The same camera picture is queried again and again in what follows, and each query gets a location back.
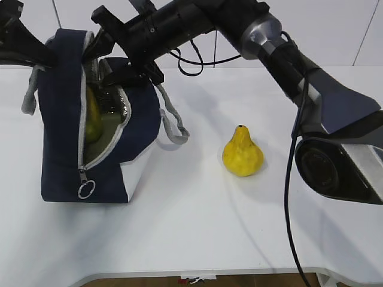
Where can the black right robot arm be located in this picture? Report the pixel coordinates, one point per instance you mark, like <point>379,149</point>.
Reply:
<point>337,136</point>

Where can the navy blue lunch bag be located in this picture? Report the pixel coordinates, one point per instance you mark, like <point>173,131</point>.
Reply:
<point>60,95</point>

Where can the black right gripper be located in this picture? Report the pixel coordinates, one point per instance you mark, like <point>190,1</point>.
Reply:
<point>144,39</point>

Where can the yellow banana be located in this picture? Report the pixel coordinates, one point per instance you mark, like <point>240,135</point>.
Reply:
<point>94,127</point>

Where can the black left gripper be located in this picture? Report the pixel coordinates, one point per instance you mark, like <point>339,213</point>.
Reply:
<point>18,45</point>

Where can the yellow pear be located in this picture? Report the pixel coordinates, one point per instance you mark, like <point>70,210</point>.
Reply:
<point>241,156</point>

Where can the white bracket under table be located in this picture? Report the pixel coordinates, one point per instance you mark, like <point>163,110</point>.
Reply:
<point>194,277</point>

